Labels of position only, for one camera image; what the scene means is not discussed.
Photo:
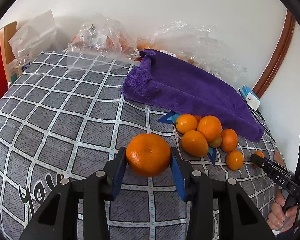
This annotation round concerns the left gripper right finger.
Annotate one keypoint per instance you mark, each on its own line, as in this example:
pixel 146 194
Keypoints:
pixel 217 204

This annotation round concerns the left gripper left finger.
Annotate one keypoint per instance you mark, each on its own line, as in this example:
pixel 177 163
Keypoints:
pixel 57 216

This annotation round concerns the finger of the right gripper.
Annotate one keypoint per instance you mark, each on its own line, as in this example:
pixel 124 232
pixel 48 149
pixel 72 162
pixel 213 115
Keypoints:
pixel 263 163

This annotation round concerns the small kumquat orange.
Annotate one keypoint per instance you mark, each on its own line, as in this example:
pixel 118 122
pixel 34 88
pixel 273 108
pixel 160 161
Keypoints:
pixel 260 154

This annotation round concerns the medium orange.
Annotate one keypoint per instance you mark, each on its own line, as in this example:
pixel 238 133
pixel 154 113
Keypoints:
pixel 229 140

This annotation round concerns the yellow-green small fruit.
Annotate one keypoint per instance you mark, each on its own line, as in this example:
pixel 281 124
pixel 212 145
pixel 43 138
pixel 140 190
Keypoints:
pixel 216 142

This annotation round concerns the large textured mandarin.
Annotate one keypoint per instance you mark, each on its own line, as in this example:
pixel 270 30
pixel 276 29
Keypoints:
pixel 148 155

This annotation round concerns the large round orange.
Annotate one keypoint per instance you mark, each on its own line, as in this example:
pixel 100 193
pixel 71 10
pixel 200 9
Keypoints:
pixel 210 127

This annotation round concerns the oval smooth orange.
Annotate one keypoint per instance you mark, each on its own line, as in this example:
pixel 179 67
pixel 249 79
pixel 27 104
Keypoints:
pixel 194 143

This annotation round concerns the small red fruit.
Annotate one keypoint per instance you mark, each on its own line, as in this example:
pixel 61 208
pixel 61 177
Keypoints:
pixel 198 118

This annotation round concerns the round orange with stem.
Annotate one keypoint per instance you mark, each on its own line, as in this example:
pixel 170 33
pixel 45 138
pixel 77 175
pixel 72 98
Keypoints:
pixel 185 123

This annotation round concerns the person's right hand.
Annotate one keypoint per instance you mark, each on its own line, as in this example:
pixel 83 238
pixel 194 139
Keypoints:
pixel 278 219

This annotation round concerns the blue white tissue pack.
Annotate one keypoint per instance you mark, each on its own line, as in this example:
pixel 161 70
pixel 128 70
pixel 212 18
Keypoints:
pixel 250 97

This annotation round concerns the grey checked tablecloth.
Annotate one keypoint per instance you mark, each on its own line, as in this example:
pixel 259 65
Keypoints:
pixel 66 117

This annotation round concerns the purple towel tray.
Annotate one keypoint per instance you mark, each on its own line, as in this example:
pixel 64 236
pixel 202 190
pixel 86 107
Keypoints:
pixel 168 82

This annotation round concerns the large clear plastic bag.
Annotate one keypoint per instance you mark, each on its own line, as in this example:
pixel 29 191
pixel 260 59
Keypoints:
pixel 200 46

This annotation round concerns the clear bag left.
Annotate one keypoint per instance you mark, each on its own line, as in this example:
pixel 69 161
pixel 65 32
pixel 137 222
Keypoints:
pixel 104 37

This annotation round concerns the plastic bottle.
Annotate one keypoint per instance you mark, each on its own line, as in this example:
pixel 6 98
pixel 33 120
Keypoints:
pixel 23 61

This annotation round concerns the white plastic bag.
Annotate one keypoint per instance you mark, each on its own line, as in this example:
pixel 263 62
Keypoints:
pixel 35 36

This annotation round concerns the cardboard box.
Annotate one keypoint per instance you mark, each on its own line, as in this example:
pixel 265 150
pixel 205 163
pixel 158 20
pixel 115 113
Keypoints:
pixel 6 33

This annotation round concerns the brown door frame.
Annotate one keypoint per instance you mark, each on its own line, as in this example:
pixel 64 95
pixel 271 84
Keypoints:
pixel 277 57

